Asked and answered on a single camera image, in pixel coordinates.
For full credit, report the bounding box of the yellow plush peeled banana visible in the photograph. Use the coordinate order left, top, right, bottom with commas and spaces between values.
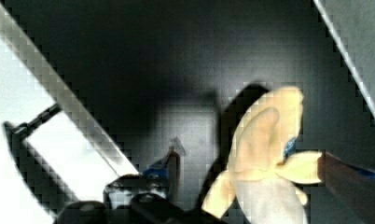
201, 86, 322, 224

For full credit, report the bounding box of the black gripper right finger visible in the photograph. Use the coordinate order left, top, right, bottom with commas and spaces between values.
317, 153, 375, 224

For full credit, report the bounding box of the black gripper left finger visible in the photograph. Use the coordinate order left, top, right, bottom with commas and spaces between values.
53, 175, 227, 224

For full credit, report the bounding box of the black and silver toaster oven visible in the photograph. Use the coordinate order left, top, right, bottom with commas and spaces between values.
0, 0, 375, 209

